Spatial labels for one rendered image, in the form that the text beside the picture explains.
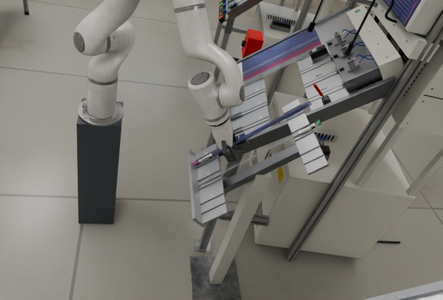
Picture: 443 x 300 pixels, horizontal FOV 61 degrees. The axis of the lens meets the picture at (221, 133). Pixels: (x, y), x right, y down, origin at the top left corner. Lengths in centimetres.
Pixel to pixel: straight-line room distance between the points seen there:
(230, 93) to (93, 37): 56
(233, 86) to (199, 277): 121
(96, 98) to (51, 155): 98
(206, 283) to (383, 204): 97
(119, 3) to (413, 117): 119
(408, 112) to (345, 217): 68
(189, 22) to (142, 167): 150
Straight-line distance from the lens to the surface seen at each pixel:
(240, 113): 177
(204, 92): 109
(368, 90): 153
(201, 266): 207
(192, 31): 108
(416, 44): 144
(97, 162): 180
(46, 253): 209
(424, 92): 162
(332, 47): 175
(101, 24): 139
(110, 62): 154
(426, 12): 142
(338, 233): 216
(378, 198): 199
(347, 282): 237
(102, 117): 165
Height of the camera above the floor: 178
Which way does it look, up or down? 39 degrees down
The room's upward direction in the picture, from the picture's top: 17 degrees clockwise
